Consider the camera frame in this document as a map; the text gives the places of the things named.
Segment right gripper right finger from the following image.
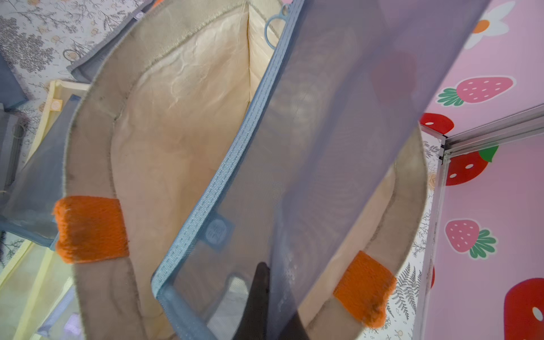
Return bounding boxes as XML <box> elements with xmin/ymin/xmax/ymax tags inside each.
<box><xmin>278</xmin><ymin>313</ymin><xmax>310</xmax><ymax>340</ymax></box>

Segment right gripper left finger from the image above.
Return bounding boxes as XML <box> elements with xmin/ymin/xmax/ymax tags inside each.
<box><xmin>233</xmin><ymin>262</ymin><xmax>270</xmax><ymax>340</ymax></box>

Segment beige canvas bag orange handles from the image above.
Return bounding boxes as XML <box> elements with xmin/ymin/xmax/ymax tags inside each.
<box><xmin>55</xmin><ymin>1</ymin><xmax>402</xmax><ymax>339</ymax></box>

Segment blue-grey mesh pencil pouch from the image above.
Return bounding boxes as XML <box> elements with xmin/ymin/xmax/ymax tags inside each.
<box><xmin>152</xmin><ymin>1</ymin><xmax>487</xmax><ymax>339</ymax></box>

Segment yellow-trim mesh pouch centre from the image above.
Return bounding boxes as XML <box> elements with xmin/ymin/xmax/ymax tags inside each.
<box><xmin>1</xmin><ymin>240</ymin><xmax>84</xmax><ymax>339</ymax></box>

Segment yellow-trim mesh pouch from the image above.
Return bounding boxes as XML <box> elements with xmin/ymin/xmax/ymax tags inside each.
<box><xmin>27</xmin><ymin>79</ymin><xmax>90</xmax><ymax>160</ymax></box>
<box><xmin>1</xmin><ymin>240</ymin><xmax>84</xmax><ymax>339</ymax></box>

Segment yellow-trim mesh pouch upper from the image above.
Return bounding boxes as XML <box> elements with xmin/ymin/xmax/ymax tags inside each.
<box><xmin>27</xmin><ymin>79</ymin><xmax>90</xmax><ymax>160</ymax></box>

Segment grey mesh pouch far back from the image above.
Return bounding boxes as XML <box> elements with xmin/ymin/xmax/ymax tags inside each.
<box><xmin>67</xmin><ymin>0</ymin><xmax>156</xmax><ymax>84</ymax></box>

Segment grey mesh pouch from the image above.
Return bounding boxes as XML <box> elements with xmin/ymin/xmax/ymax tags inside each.
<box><xmin>67</xmin><ymin>0</ymin><xmax>156</xmax><ymax>84</ymax></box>
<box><xmin>1</xmin><ymin>57</ymin><xmax>28</xmax><ymax>194</ymax></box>

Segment grey mesh pouch left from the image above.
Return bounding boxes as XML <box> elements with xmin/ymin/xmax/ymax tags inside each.
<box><xmin>1</xmin><ymin>57</ymin><xmax>28</xmax><ymax>194</ymax></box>

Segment right frame post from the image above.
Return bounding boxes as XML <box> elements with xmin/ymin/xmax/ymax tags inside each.
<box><xmin>413</xmin><ymin>106</ymin><xmax>543</xmax><ymax>339</ymax></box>

